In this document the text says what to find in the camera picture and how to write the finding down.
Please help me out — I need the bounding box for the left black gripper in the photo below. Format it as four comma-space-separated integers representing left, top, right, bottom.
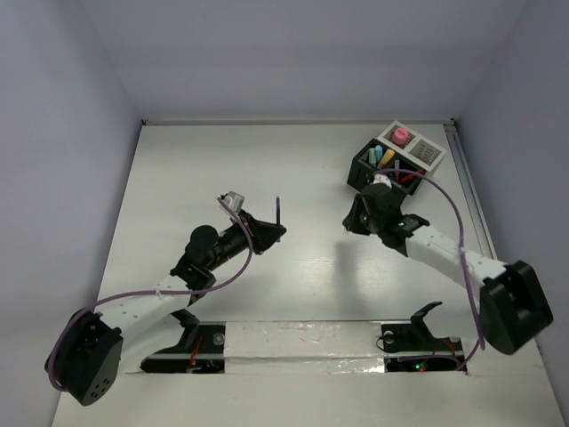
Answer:
204, 210, 285, 272

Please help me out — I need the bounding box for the purple pen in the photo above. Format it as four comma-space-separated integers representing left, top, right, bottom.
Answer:
276, 195, 282, 226

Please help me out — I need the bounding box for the green highlighter marker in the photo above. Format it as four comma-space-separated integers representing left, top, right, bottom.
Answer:
368, 149, 377, 165

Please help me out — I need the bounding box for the orange highlighter marker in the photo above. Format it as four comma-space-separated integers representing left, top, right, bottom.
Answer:
378, 149, 396, 169

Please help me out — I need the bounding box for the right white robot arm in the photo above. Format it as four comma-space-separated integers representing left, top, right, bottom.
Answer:
342, 182, 554, 355

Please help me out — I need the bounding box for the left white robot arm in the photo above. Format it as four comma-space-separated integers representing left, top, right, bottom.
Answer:
44, 210, 286, 407

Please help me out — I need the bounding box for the black two-compartment pen holder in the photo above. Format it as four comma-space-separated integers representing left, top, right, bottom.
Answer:
347, 139, 421, 200

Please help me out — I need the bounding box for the pink cylinder sharpener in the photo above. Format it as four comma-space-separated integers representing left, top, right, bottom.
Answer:
390, 127, 410, 147

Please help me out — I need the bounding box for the white grey tray box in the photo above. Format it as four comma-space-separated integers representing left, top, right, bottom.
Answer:
376, 120, 447, 175

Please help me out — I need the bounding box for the foil tape strip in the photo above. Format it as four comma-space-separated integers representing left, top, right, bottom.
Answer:
223, 321, 385, 375

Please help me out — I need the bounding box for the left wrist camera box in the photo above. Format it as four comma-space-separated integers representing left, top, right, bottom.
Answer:
218, 191, 245, 214

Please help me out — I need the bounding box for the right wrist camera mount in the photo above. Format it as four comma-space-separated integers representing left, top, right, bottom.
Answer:
367, 173, 392, 189

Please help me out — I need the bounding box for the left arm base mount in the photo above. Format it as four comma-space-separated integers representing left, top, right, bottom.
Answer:
140, 310, 226, 375

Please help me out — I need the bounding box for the aluminium rail right edge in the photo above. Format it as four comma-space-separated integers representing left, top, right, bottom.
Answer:
444, 119, 496, 258

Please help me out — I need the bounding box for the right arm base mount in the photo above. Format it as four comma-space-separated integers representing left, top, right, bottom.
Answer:
375, 302, 467, 373

